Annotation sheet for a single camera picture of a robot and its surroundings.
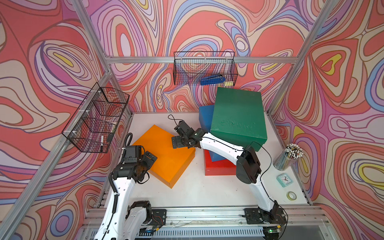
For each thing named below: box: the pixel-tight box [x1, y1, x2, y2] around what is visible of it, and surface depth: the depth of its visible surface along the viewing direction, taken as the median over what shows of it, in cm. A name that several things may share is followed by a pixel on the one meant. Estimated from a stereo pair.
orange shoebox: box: [132, 124, 196, 189], surface depth 84 cm
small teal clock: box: [276, 173, 293, 188], surface depth 86 cm
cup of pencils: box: [272, 143, 304, 171], surface depth 81 cm
